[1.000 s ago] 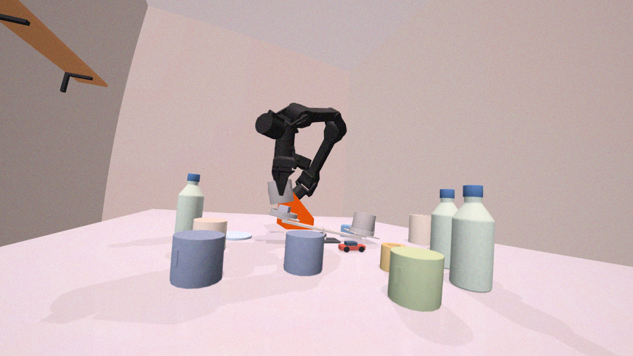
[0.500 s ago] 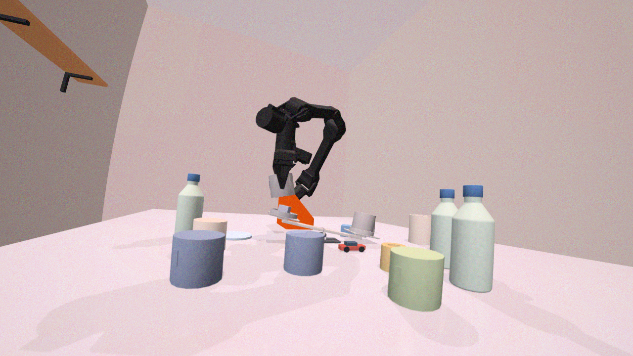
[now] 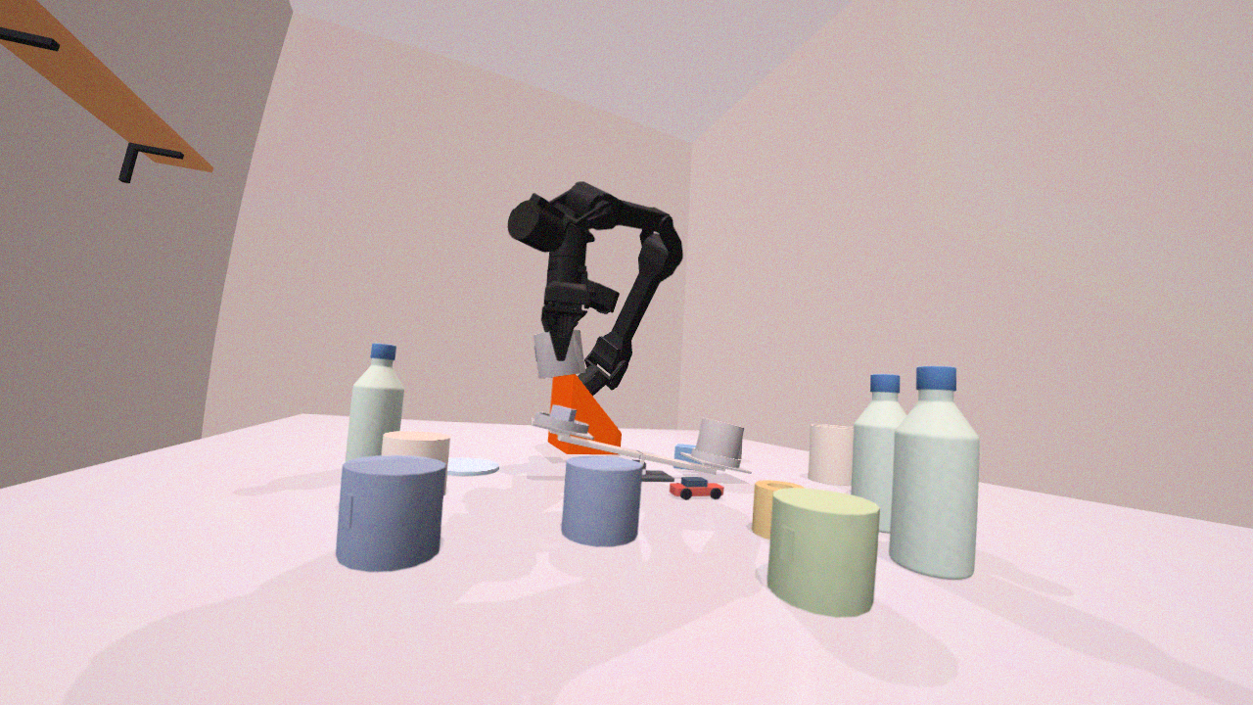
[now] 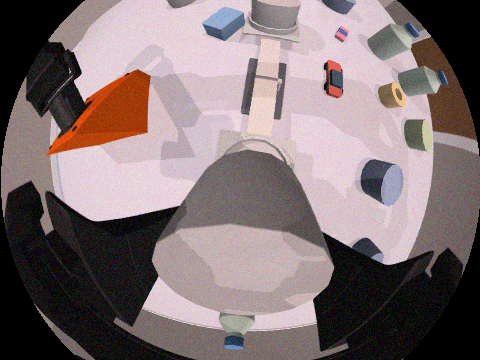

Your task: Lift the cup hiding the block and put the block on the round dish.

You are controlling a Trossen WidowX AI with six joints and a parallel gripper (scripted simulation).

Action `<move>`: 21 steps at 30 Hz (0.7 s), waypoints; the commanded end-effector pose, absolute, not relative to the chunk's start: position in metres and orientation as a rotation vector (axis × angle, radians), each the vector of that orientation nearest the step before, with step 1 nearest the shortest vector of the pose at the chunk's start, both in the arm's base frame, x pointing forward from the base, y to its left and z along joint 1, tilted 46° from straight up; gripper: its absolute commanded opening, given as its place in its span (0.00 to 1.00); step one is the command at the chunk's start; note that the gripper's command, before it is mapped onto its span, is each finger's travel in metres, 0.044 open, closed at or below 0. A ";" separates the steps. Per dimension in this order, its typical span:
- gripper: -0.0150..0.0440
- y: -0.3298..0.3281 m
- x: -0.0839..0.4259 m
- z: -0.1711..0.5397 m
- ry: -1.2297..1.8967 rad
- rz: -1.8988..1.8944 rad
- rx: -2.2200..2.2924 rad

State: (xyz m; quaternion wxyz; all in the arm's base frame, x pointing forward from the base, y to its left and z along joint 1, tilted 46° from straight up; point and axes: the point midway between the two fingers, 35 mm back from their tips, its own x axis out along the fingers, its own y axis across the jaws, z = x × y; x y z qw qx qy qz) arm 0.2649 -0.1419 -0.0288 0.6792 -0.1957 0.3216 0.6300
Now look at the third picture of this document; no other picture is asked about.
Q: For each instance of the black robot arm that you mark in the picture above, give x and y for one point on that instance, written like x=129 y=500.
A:
x=561 y=226

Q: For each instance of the red toy car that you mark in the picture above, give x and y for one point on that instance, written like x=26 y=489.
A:
x=696 y=486

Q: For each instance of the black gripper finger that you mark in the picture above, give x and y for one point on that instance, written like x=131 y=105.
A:
x=545 y=325
x=560 y=323

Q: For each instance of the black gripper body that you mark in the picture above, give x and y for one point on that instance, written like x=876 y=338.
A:
x=563 y=288

